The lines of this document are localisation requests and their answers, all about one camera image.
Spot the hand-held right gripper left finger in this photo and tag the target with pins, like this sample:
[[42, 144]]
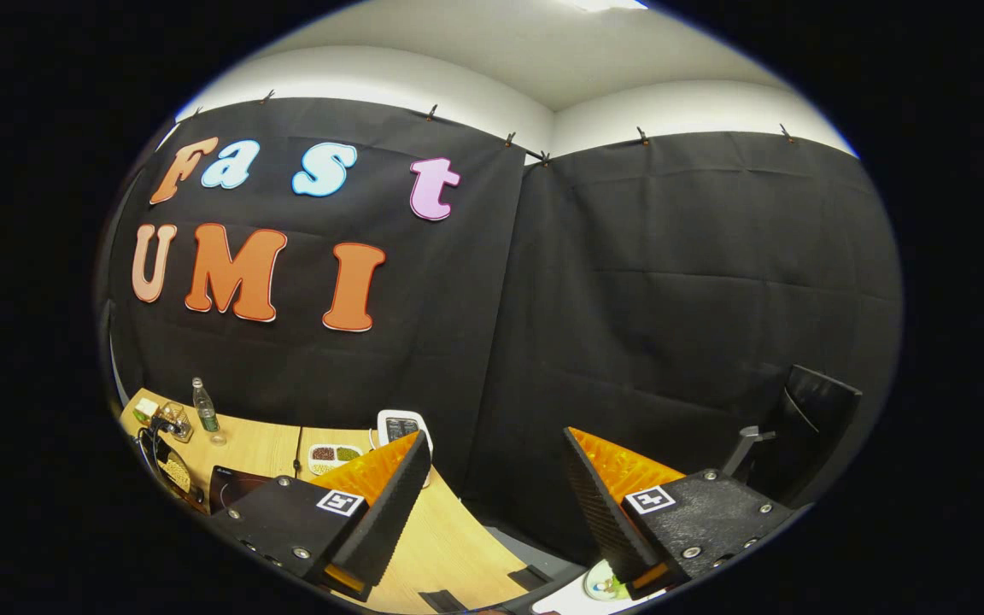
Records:
[[389, 512]]

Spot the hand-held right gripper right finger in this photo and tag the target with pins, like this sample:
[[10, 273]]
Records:
[[599, 512]]

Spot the pile of yellow soybeans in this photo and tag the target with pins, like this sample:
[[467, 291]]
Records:
[[176, 474]]

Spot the divided dish of beans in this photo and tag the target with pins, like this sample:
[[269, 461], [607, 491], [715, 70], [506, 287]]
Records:
[[334, 457]]

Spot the clear plastic water bottle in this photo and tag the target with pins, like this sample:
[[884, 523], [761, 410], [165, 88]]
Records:
[[205, 410]]

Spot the black office chair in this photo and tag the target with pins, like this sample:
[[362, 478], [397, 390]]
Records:
[[812, 427]]

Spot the sandwich with lettuce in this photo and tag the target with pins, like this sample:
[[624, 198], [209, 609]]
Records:
[[146, 411]]

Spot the row of black cloth clips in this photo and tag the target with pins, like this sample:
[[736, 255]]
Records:
[[430, 113]]

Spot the ceiling light panel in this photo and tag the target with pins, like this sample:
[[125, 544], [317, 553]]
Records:
[[612, 4]]

